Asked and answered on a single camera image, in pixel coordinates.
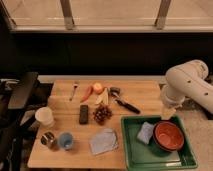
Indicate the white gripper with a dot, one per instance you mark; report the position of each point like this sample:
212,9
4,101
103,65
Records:
167,113

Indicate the light blue towel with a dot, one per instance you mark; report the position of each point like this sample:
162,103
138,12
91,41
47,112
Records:
103,141

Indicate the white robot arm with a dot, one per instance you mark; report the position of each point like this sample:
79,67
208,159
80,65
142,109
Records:
188,80

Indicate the blue cup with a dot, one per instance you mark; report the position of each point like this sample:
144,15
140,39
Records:
65,141

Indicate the white paper cup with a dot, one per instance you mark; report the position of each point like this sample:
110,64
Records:
44,115

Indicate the orange bowl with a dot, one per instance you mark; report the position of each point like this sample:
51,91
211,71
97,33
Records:
168,136

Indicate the blue sponge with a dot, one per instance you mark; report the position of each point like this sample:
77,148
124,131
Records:
145,133

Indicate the green plastic tray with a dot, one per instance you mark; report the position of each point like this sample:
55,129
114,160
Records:
142,157

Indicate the yellow banana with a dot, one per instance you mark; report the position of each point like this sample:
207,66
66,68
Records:
103,98

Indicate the bunch of dark grapes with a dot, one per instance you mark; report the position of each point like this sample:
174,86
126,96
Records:
101,114

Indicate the red yellow apple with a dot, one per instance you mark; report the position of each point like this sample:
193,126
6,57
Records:
98,88

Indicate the orange carrot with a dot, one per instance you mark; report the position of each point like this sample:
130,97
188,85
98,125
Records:
87,94

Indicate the black remote control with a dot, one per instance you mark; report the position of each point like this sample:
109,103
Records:
84,113

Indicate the silver fork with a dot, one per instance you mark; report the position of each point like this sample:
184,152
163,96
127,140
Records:
75,86

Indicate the silver metal can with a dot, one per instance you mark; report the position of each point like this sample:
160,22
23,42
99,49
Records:
48,139

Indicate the black chair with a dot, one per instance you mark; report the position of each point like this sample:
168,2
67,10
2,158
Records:
11,130

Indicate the black handled peeler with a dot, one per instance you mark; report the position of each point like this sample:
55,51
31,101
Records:
115,93

